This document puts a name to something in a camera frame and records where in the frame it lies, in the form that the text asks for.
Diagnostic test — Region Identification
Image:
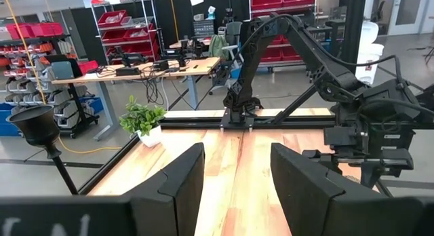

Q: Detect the green plant in white pot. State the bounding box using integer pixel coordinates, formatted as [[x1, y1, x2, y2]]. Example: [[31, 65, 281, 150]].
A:
[[118, 95, 168, 148]]

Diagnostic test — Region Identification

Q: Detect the black rack with parts bins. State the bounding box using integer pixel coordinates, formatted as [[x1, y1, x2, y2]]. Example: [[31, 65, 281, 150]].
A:
[[0, 21, 101, 139]]

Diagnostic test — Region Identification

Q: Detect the wooden desk with grey legs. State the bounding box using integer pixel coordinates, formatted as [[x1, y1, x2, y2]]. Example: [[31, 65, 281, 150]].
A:
[[50, 56, 222, 142]]

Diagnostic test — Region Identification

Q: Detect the metal shelf with red bins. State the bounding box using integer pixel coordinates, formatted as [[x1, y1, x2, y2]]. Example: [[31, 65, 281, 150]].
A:
[[249, 0, 317, 68]]

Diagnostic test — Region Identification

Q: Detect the white plastic bucket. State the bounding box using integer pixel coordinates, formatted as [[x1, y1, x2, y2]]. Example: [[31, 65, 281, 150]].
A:
[[359, 20, 380, 47], [354, 42, 386, 86]]

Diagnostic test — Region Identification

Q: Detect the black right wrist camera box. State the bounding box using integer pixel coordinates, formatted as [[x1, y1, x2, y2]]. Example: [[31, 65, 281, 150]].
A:
[[323, 125, 369, 149]]

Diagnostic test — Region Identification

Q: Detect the grey office chair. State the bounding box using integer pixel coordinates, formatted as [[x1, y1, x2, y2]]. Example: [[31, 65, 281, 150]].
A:
[[208, 21, 243, 94]]

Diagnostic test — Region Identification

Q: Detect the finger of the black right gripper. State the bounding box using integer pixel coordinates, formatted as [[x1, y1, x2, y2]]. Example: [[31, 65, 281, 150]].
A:
[[301, 149, 343, 176], [359, 161, 384, 189]]

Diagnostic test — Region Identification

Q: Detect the grey equipment case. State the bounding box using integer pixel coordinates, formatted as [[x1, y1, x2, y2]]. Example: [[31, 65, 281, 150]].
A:
[[45, 54, 84, 80]]

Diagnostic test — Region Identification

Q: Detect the black drawer cabinet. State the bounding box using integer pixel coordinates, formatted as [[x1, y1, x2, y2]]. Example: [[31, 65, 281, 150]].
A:
[[193, 19, 215, 39]]

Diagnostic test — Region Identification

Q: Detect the red plastic bin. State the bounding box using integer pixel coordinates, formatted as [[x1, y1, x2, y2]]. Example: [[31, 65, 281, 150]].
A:
[[78, 60, 99, 76]]

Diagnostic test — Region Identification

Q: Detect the wire shelf with red bins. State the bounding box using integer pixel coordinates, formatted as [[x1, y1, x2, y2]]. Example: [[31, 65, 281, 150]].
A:
[[90, 0, 161, 66]]

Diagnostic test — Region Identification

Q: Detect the tall black candlestick holder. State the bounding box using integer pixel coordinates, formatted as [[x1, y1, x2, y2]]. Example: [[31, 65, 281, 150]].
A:
[[5, 104, 80, 196]]

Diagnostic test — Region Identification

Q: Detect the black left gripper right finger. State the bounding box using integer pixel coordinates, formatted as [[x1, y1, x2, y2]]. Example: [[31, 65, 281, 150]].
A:
[[270, 143, 417, 236]]

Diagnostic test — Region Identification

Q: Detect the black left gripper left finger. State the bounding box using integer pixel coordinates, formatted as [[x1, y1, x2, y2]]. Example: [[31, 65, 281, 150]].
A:
[[125, 142, 206, 236]]

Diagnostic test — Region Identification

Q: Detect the green jacket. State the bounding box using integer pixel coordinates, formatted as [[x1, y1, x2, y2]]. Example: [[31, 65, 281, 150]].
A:
[[208, 34, 230, 59]]

